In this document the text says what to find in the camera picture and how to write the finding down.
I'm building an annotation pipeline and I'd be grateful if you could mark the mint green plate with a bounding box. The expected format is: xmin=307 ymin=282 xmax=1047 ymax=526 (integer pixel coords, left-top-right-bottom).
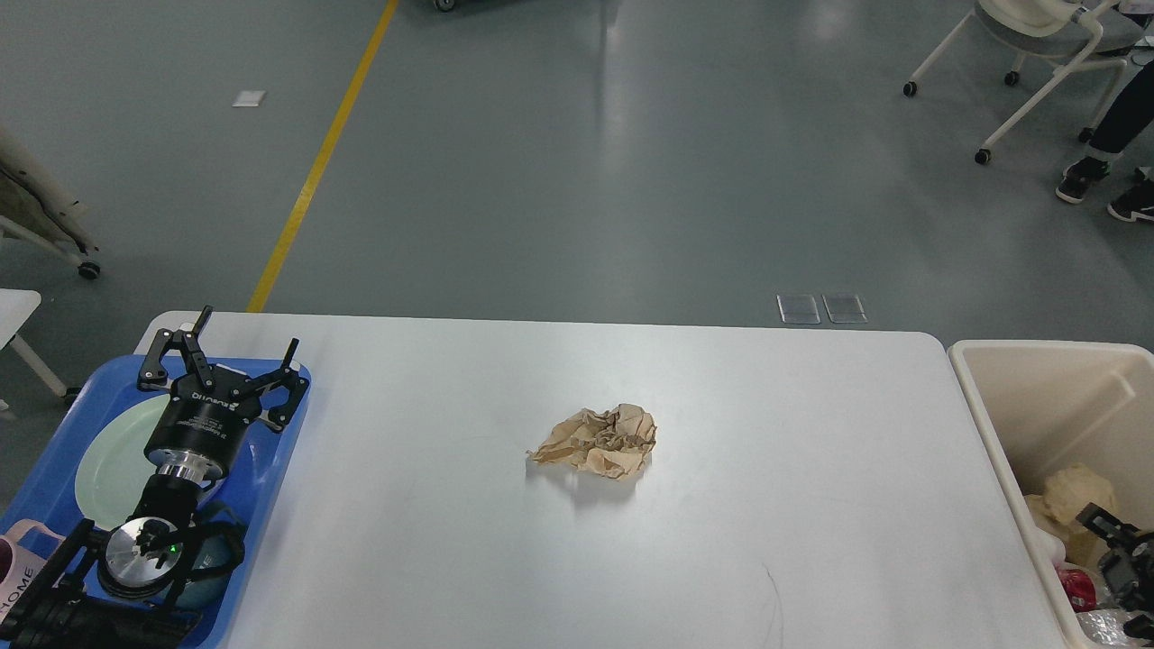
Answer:
xmin=74 ymin=395 xmax=168 ymax=531

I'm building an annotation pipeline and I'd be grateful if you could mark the beige plastic bin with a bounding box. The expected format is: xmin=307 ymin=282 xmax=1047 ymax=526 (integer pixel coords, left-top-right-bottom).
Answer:
xmin=947 ymin=340 xmax=1153 ymax=648

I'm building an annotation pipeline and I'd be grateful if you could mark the person with black sneakers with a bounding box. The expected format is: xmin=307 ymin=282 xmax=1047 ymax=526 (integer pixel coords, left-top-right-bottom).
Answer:
xmin=1055 ymin=64 xmax=1153 ymax=223

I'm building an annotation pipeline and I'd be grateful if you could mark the teal home mug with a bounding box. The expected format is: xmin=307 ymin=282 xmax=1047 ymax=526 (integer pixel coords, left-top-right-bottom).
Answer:
xmin=177 ymin=500 xmax=247 ymax=609

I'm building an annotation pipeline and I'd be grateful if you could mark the brown paper ball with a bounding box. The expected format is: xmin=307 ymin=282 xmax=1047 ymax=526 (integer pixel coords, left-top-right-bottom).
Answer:
xmin=1042 ymin=462 xmax=1121 ymax=525

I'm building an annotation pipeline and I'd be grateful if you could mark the brown paper bag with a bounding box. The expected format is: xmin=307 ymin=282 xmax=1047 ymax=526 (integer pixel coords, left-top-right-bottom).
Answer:
xmin=1025 ymin=494 xmax=1104 ymax=567

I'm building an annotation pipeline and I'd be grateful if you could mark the silver foil bag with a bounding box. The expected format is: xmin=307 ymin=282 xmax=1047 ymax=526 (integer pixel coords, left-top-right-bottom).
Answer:
xmin=1076 ymin=607 xmax=1142 ymax=646

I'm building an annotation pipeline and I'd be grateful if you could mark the white paper cup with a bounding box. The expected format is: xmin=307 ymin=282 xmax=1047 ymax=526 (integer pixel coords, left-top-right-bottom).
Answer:
xmin=1034 ymin=527 xmax=1067 ymax=570

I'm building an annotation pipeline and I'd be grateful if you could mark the beige chair at left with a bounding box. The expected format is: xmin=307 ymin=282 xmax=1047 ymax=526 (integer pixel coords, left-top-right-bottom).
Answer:
xmin=1 ymin=127 xmax=102 ymax=279

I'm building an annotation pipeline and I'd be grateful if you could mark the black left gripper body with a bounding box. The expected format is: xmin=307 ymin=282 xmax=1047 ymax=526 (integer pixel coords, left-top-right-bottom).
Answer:
xmin=144 ymin=390 xmax=262 ymax=475

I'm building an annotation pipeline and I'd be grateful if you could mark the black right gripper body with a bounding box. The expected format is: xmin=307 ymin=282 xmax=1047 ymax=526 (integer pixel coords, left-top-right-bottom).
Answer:
xmin=1100 ymin=534 xmax=1153 ymax=622

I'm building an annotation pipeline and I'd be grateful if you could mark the brown paper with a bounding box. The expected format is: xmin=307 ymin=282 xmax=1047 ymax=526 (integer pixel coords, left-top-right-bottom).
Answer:
xmin=527 ymin=404 xmax=658 ymax=480

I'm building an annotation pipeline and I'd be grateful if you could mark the pink home mug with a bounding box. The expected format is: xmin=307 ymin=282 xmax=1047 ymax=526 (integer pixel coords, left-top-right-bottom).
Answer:
xmin=1 ymin=519 xmax=65 ymax=621

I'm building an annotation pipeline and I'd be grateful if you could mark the white rolling chair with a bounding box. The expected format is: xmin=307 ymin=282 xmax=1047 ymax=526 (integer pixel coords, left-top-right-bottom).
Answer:
xmin=902 ymin=1 xmax=1146 ymax=165

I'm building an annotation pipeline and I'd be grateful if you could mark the red foil wrapper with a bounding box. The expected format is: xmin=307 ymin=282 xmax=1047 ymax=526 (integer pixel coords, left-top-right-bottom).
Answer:
xmin=1056 ymin=567 xmax=1099 ymax=613

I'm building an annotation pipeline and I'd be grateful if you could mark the white side table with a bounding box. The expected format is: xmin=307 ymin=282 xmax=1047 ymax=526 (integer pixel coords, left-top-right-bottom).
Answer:
xmin=1 ymin=288 xmax=69 ymax=400

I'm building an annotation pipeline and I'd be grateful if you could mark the blue plastic tray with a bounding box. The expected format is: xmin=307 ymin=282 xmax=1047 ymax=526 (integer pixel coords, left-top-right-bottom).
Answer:
xmin=3 ymin=356 xmax=306 ymax=648

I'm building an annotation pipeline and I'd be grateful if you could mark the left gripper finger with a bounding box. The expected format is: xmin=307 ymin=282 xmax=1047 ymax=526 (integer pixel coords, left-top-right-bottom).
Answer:
xmin=234 ymin=338 xmax=310 ymax=432
xmin=137 ymin=306 xmax=217 ymax=391

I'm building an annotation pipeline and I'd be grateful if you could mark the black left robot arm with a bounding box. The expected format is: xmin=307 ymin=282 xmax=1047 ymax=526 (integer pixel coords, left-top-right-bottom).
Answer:
xmin=3 ymin=307 xmax=310 ymax=648

